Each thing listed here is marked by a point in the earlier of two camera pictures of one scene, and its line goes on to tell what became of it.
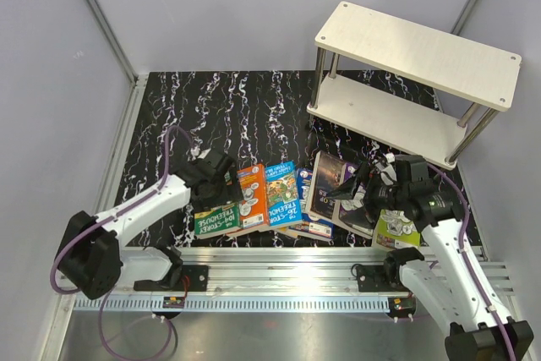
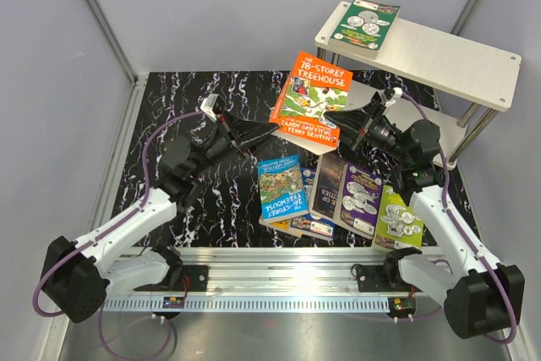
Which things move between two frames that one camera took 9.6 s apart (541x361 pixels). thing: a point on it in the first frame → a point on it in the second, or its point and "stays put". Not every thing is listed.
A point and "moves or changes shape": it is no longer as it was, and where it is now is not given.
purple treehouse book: x=351 y=212 stays put
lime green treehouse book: x=396 y=231 stays put
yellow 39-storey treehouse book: x=286 y=231 → x=282 y=224
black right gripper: x=347 y=190 → x=352 y=124
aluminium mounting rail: x=254 y=273 stays put
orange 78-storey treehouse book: x=253 y=196 → x=310 y=87
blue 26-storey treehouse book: x=282 y=194 moves or changes shape
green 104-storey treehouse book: x=217 y=221 → x=363 y=27
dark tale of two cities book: x=329 y=175 stays put
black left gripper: x=230 y=192 → x=249 y=131
